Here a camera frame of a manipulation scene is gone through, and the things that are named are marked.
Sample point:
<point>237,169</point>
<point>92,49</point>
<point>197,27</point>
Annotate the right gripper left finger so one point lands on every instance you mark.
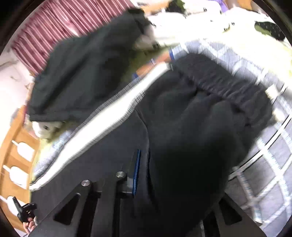
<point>93,208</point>

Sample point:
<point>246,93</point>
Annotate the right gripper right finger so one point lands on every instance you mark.
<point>227,219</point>

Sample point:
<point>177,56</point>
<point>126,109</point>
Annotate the black pants with white stripe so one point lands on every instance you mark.
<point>200,122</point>

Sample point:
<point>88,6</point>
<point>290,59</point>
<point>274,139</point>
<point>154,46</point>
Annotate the person's left hand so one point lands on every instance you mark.
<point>30,225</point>

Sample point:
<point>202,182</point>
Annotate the blue checkered blanket with stars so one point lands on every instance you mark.
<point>260,184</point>

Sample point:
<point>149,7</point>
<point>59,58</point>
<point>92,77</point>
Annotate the white floral duvet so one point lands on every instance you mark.
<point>45,130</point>

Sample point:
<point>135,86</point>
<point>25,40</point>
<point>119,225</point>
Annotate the dark folded jacket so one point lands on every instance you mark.
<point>83,72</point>

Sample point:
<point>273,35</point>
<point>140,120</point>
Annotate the maroon patterned curtain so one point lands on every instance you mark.
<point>55,21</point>

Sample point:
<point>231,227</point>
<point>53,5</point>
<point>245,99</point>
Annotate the white dotted quilt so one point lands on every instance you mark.
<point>251,33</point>

